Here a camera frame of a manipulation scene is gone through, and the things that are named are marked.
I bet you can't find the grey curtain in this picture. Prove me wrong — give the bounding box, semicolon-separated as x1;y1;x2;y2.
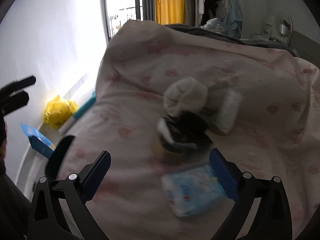
141;0;155;22

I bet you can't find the black and white sock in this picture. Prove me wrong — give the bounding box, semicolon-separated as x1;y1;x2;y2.
156;112;213;153

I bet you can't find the white pad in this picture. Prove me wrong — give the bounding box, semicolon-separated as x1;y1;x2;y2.
211;89;242;135

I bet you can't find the light blue hanging garment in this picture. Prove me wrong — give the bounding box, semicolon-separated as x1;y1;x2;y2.
226;0;243;39

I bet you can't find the grey bed headboard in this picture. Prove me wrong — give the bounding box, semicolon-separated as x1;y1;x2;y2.
287;30;320;70

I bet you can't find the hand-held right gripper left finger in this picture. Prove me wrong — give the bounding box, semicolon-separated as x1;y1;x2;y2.
27;151;112;240

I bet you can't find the window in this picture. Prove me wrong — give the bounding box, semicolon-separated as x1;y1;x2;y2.
101;0;144;44

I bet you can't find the blue and white wipes packet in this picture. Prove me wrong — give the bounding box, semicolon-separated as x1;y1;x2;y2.
160;164;227;218

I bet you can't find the grey blanket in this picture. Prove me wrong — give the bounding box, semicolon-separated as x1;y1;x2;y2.
164;23;299;57

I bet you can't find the person's dark clothing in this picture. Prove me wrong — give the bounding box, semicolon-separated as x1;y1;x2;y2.
0;120;34;240

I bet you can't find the light blue plush towel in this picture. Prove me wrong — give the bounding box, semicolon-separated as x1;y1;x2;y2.
202;18;228;34

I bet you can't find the teal and white long cushion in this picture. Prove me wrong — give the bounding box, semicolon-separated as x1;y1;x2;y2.
59;91;97;135

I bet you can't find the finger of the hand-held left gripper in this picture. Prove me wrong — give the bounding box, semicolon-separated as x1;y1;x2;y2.
0;91;30;117
0;75;37;98

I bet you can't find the blue cardboard box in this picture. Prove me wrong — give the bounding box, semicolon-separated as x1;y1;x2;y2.
20;123;56;159

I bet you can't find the yellow curtain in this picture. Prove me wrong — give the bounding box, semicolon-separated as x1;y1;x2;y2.
153;0;185;25

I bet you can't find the yellow plastic bag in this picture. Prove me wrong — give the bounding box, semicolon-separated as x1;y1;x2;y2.
44;95;78;130

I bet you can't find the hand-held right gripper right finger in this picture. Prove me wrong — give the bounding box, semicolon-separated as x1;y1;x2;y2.
209;148;293;240

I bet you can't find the white shelf rack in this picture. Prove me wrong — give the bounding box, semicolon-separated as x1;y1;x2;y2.
261;15;275;40

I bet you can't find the round white mirror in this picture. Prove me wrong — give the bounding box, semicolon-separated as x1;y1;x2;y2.
274;9;293;45

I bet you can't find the white hanging garment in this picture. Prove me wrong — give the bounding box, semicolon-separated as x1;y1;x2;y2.
194;0;207;22

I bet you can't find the pink printed blanket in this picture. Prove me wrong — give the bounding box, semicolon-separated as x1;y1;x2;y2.
56;19;320;240

